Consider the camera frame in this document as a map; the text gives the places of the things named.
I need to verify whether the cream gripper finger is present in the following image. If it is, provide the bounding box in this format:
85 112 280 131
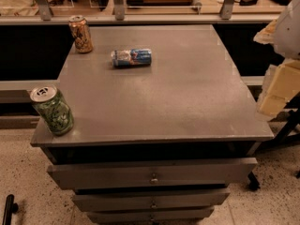
253 19 278 45
257 59 300 116

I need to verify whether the blue silver redbull can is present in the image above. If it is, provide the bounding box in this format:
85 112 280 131
111 49 152 68

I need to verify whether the gold brown can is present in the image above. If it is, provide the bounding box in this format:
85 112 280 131
68 15 93 53

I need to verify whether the green soda can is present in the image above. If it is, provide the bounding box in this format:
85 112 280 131
30 85 74 136

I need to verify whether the black caster wheel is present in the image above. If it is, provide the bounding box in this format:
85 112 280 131
247 172 260 191

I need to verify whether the top grey drawer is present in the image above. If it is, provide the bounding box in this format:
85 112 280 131
48 157 257 189

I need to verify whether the grey drawer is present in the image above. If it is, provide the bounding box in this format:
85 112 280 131
48 157 257 189
87 206 214 224
72 188 230 212

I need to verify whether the grey drawer cabinet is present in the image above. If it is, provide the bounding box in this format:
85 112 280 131
30 23 276 225

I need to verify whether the grey metal railing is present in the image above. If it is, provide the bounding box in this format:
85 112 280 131
0 0 283 24

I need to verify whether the middle grey drawer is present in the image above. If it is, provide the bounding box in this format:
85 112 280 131
72 188 230 212

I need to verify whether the bottom grey drawer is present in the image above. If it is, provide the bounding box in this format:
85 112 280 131
87 206 214 224

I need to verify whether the black handle on floor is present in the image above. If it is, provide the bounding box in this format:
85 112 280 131
2 194 19 225

